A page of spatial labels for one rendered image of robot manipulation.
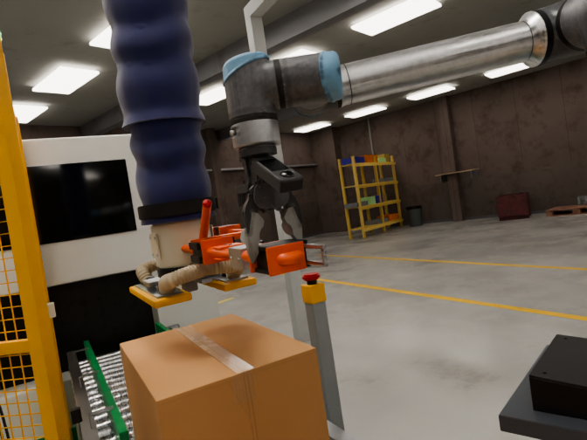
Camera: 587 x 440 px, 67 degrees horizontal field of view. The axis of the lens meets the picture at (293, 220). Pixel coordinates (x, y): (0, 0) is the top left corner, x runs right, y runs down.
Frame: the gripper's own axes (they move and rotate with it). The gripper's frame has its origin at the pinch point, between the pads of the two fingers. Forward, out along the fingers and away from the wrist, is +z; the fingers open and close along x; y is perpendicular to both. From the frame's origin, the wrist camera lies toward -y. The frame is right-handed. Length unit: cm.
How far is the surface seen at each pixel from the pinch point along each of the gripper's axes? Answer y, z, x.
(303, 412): 22.9, 42.5, -12.0
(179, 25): 47, -62, -4
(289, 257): -6.7, 0.2, 1.3
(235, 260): 12.6, 1.0, 3.7
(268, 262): -5.0, 0.4, 4.6
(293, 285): 297, 68, -160
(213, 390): 23.3, 29.8, 9.3
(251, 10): 294, -190, -157
